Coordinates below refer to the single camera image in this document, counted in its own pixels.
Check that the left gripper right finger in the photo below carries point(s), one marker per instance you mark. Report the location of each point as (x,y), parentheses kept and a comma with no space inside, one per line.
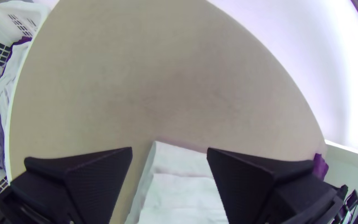
(259,189)

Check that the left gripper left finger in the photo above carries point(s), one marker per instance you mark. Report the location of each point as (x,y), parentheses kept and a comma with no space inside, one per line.
(82,186)

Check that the white t-shirt with orange print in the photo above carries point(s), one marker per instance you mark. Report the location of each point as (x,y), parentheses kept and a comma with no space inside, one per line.
(179,193)

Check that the white laundry basket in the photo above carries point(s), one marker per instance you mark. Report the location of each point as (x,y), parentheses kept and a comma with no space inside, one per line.
(17,12)

